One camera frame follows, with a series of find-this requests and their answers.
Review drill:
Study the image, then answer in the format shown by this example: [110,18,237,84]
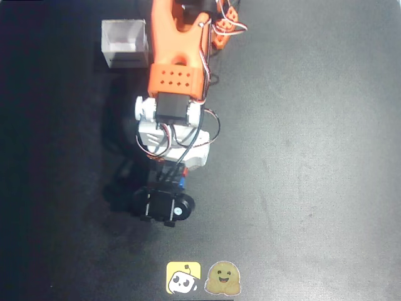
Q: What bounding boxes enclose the yellow robot sticker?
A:
[165,261,202,295]

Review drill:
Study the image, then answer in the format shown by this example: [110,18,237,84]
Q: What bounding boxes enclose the hugging face emoji sticker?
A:
[204,260,242,296]

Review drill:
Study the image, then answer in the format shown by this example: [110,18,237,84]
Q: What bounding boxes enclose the white open cardboard box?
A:
[100,19,150,69]

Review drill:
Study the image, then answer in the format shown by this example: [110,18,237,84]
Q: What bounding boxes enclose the black gripper-mounted camera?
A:
[130,162,196,228]

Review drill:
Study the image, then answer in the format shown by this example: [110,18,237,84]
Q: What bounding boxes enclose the white and red servo wires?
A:
[195,0,249,106]

